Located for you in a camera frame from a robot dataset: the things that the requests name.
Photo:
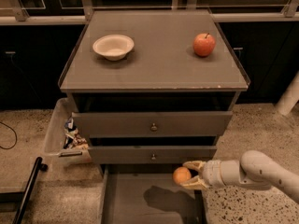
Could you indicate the snack packets in bin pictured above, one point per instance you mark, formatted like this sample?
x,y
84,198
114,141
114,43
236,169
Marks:
x,y
72,137

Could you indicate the white bowl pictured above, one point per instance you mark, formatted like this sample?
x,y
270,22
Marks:
x,y
113,47

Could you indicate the grey drawer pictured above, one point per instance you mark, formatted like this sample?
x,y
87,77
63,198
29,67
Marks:
x,y
150,154
152,124
147,194

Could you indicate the grey bottom drawer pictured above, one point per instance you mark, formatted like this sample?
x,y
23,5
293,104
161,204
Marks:
x,y
147,194

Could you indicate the red apple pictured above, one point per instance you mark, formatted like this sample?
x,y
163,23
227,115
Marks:
x,y
203,44

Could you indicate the white cylindrical post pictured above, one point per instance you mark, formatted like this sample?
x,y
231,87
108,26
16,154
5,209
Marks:
x,y
289,98

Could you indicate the grey top drawer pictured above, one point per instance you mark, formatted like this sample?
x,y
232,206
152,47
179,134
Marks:
x,y
152,124

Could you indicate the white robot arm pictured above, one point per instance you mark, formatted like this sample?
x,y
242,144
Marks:
x,y
254,170

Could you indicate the grey middle drawer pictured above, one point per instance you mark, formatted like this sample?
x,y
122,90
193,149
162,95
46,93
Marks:
x,y
150,154

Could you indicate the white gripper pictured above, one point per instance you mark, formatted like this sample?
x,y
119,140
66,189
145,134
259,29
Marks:
x,y
212,173

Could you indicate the metal railing frame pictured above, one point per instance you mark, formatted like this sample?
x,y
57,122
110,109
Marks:
x,y
81,11

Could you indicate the orange fruit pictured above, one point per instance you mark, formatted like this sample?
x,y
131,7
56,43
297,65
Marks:
x,y
181,174

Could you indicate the grey drawer cabinet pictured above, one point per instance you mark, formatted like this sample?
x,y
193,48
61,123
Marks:
x,y
161,74

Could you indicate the black metal stand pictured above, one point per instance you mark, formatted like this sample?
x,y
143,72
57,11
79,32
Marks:
x,y
20,199

